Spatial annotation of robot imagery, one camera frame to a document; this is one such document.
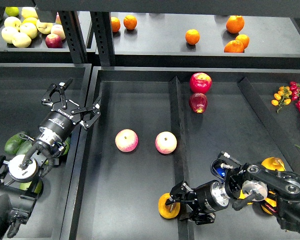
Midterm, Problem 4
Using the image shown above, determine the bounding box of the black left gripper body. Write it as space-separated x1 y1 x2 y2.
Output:
39 101 81 139

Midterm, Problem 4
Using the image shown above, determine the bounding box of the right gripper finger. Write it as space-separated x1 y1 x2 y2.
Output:
164 181 195 206
179 206 216 225

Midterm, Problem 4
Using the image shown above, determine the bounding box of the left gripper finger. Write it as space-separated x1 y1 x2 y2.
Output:
71 96 101 129
41 77 74 109

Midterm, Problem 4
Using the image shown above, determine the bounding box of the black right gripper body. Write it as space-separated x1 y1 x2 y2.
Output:
188 180 230 213

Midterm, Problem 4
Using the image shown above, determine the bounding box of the yellow pear with brown stem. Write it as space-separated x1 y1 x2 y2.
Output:
158 193 181 219

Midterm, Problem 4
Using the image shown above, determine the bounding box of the green avocado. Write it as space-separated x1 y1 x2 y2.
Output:
19 179 43 195

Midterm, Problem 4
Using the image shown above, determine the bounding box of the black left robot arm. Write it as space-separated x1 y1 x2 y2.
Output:
0 79 101 240

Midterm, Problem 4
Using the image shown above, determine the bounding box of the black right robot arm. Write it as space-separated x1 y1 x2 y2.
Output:
158 151 300 233

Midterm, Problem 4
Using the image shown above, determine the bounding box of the yellow pear under arm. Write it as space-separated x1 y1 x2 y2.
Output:
261 157 286 171

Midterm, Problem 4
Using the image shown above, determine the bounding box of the avocado middle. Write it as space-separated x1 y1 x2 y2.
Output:
61 136 71 156

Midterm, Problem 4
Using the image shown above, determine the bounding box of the avocado far left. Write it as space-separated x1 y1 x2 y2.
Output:
4 131 27 155

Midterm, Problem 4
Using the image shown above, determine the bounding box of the pale yellow pear front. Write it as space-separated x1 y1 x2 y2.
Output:
11 32 32 48

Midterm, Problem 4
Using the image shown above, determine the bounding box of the pale yellow pear right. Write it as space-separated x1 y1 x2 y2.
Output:
36 19 53 35

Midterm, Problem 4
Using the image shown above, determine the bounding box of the pale yellow pear centre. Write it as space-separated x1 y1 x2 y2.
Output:
19 22 38 40

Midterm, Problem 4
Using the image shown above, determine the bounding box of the pale yellow pear left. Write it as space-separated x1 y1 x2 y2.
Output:
1 26 19 44

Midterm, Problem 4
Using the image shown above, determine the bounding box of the black tray divider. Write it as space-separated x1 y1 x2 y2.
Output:
168 76 194 240

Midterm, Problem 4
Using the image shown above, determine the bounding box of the pink apple left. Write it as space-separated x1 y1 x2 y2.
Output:
115 129 139 153

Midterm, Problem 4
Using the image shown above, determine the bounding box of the pink apple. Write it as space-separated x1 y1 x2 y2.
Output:
155 131 177 155
115 129 139 153

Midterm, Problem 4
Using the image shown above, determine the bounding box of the pink apple right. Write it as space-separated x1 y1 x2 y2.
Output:
155 131 177 155

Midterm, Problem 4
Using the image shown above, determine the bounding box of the dark red shelf apple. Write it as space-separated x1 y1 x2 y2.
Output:
45 33 63 48

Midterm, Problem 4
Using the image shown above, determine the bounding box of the pale pink peach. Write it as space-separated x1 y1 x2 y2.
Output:
50 24 66 41

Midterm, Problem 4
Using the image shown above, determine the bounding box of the orange on shelf left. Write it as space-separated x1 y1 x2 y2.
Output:
110 16 121 33

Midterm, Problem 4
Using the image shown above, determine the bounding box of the orange on shelf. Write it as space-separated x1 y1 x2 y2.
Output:
123 14 138 30
110 16 121 33
185 29 201 45

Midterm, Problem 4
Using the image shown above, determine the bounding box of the black slanted divider right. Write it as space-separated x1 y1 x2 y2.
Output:
237 77 300 174

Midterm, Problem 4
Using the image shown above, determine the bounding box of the green lime on shelf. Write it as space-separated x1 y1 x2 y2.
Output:
5 6 19 17

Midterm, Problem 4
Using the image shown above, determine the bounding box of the bright red apple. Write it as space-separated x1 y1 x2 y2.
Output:
189 72 212 94

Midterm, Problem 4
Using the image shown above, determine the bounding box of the orange cherry tomato bunch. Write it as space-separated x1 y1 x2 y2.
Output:
271 86 292 113

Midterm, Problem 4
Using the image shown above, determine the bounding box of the orange on shelf middle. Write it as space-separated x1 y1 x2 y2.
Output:
185 29 201 45

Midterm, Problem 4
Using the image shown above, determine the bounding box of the red cherry tomato bunch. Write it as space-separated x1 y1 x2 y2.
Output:
289 81 300 101

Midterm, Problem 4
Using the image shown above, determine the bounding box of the orange front right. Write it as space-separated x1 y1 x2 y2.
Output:
223 40 245 53

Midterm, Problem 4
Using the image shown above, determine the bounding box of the orange right small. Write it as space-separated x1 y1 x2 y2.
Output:
235 34 250 49

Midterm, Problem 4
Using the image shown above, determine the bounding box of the large orange top right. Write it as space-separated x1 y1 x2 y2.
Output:
226 15 245 34

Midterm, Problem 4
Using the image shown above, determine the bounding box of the black shelf post left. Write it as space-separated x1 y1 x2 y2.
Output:
58 10 88 64

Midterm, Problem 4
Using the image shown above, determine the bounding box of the black shelf post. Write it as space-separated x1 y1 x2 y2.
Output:
58 10 88 64
90 11 116 67

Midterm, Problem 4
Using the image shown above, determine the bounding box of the black shelf post right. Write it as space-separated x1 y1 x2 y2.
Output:
90 11 116 67

